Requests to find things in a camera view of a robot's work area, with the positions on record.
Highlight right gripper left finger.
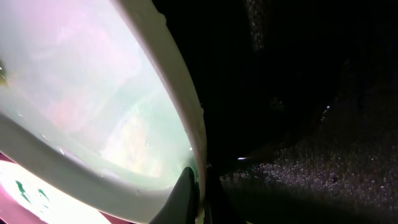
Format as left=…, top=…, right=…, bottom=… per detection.
left=149, top=167, right=200, bottom=224

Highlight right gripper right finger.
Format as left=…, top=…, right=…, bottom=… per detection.
left=203, top=165, right=246, bottom=224

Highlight mint green plate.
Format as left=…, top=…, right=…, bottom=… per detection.
left=1, top=0, right=206, bottom=223

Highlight round black tray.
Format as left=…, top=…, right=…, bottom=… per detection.
left=154, top=0, right=397, bottom=223

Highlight white plate green stains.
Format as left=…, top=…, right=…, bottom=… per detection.
left=1, top=161, right=110, bottom=224

